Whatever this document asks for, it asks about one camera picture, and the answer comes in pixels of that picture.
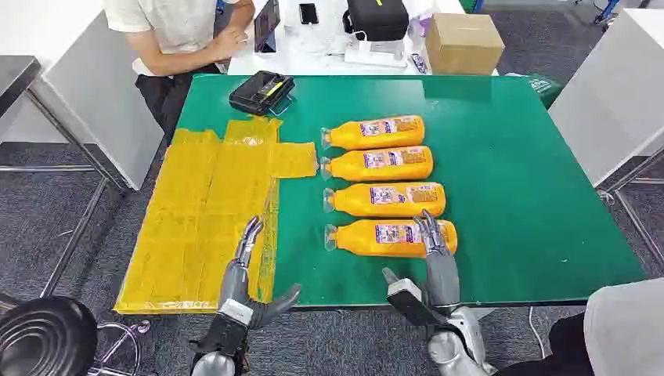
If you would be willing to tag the black round stool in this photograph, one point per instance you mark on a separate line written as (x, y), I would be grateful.
(44, 337)

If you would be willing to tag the dark steel table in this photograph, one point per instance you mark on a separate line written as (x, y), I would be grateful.
(15, 78)

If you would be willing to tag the black tablet on stand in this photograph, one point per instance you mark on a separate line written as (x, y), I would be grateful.
(265, 26)

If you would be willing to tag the black smartphone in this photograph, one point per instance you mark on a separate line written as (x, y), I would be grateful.
(308, 13)

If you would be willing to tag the blue metal stand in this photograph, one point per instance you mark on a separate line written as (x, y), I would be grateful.
(606, 11)

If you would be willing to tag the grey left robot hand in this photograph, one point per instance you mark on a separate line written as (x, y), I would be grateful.
(234, 285)

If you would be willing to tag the green bin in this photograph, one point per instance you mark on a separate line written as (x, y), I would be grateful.
(542, 89)

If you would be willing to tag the black handheld device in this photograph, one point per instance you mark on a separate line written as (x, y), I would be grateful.
(259, 93)

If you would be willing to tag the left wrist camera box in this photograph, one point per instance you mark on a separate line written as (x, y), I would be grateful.
(225, 332)

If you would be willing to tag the small purple packet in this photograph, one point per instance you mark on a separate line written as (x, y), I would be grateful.
(418, 63)

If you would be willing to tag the yellow plastic sheet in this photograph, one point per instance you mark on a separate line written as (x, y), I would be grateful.
(197, 223)

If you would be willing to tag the white desk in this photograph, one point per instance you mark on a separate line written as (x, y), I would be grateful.
(607, 93)
(93, 93)

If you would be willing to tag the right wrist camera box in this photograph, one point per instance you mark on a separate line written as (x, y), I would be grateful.
(412, 309)

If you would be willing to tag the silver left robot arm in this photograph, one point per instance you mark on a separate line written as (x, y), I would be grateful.
(212, 366)

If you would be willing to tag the white table foot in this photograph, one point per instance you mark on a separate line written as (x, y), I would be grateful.
(483, 312)

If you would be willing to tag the purple and white pouch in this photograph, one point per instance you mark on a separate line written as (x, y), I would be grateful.
(423, 25)

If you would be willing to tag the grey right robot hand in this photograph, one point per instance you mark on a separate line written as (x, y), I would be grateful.
(442, 277)

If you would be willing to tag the seated person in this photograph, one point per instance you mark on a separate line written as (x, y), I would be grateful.
(171, 26)

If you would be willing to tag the black carrying case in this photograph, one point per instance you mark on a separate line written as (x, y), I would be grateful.
(377, 18)

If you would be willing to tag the person beside the table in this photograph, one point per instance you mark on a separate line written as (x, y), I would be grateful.
(622, 332)

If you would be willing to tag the brown cardboard box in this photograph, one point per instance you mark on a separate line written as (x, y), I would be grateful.
(464, 46)

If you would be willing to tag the person's right hand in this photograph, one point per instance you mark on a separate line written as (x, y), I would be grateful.
(228, 44)

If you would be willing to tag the green table mat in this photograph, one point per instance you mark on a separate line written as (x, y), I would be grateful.
(508, 197)

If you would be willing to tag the green crate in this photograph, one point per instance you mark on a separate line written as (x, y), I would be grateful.
(469, 5)

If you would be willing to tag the orange bottle with clear cap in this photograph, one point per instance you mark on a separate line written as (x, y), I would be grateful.
(373, 246)
(378, 136)
(394, 205)
(384, 168)

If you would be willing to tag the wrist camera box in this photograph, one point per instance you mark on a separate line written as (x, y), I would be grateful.
(225, 332)
(412, 309)

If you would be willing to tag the white power strip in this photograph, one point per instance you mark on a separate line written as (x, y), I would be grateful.
(373, 56)

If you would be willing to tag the metal desk frame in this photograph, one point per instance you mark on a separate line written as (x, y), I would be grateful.
(78, 142)
(635, 223)

